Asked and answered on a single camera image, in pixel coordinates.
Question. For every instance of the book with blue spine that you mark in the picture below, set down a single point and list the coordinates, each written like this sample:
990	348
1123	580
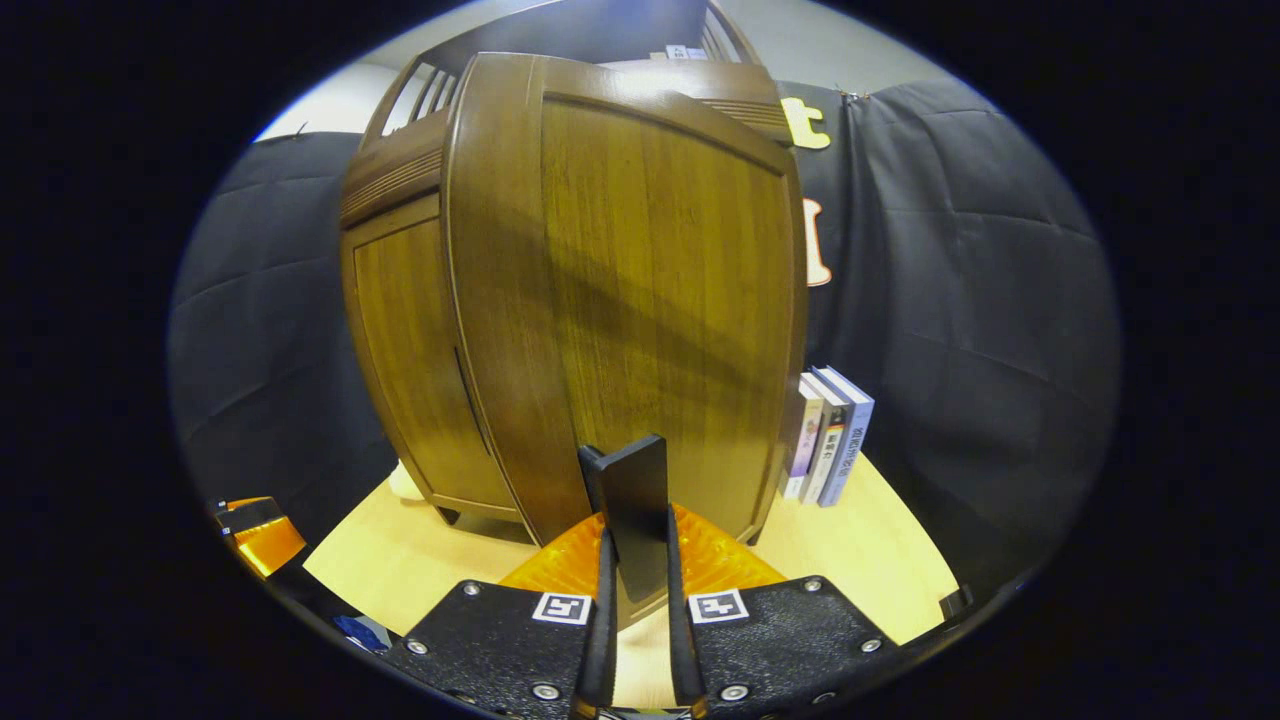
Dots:
852	440

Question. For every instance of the black backdrop cloth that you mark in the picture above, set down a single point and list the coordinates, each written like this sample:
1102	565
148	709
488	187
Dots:
980	300

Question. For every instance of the wooden cabinet door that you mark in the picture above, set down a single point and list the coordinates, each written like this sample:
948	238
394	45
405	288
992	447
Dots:
410	350
650	280

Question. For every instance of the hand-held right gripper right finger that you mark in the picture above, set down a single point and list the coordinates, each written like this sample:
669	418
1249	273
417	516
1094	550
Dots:
780	640

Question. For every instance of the book with white spine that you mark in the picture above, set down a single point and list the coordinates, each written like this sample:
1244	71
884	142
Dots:
828	450

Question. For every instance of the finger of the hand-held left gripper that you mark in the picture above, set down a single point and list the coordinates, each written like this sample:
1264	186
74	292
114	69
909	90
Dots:
270	545

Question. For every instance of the metal cloth clip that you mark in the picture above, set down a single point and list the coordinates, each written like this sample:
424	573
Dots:
855	95

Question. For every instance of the small blue object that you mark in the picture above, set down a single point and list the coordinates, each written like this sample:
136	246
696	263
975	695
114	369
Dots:
362	632

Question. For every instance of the wooden double-door shoe cabinet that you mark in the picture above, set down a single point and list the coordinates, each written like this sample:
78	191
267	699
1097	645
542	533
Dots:
600	20

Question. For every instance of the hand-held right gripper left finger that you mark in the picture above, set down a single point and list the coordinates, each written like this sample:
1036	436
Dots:
500	640

